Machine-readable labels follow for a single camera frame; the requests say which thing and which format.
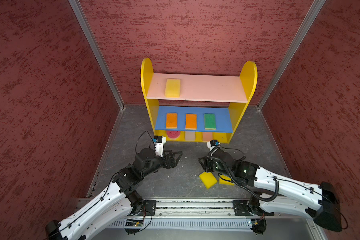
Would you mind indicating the white sponge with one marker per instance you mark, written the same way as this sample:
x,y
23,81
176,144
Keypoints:
x,y
190,136

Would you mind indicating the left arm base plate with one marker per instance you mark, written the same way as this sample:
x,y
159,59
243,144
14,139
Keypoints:
x,y
147,207

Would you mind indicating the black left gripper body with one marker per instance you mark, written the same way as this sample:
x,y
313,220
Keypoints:
x,y
158,163

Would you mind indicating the bright yellow square sponge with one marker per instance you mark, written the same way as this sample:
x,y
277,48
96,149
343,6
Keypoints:
x,y
225,181

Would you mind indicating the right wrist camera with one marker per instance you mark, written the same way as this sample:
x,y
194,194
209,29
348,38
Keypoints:
x,y
213,144

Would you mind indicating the green yellow scouring sponge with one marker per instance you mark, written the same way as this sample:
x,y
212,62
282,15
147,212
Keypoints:
x,y
210,122

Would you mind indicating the circuit board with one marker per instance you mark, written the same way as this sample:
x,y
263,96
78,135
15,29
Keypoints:
x,y
134,223
258,223

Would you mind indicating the yellow shelf with coloured boards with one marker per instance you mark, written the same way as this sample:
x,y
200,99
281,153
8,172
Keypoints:
x,y
237,92

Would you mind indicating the left circuit board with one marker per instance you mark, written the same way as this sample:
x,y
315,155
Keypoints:
x,y
134,223

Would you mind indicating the peach orange sponge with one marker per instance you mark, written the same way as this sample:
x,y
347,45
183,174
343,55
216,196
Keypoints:
x,y
207,136

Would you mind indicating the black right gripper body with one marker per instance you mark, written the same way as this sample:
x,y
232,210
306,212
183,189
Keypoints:
x,y
216,168

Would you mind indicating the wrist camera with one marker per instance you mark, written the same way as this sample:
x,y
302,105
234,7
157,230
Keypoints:
x,y
213,144
159,142

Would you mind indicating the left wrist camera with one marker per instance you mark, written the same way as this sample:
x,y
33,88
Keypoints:
x,y
159,142

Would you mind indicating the pale yellow sponge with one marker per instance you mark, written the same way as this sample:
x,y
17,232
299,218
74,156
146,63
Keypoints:
x,y
173,88

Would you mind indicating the right circuit board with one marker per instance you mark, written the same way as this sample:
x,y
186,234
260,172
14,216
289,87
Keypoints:
x,y
258,223

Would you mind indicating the round pink smiley sponge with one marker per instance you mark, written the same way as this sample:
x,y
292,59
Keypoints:
x,y
173,134

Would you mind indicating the bright yellow diamond sponge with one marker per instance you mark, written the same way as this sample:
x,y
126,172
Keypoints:
x,y
208,179

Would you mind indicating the aluminium mounting rail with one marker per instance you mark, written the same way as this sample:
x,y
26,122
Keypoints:
x,y
223,208

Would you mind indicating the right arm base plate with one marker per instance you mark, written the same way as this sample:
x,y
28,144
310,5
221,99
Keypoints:
x,y
249,208

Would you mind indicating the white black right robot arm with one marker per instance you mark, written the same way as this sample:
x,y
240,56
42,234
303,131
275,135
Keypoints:
x,y
272,193

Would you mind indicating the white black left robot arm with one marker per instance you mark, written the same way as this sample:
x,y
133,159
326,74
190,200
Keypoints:
x,y
116,201

